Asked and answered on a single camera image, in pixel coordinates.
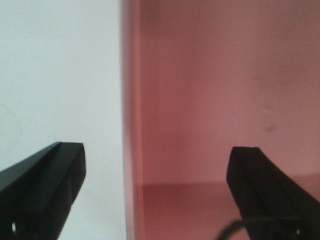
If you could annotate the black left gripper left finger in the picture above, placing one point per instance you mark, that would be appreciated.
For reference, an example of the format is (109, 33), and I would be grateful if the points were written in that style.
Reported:
(37, 193)

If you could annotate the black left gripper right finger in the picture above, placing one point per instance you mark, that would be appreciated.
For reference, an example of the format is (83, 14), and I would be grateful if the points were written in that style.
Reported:
(275, 207)

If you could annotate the pink plastic box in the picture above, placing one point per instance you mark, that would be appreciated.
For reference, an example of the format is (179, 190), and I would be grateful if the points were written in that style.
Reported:
(200, 77)

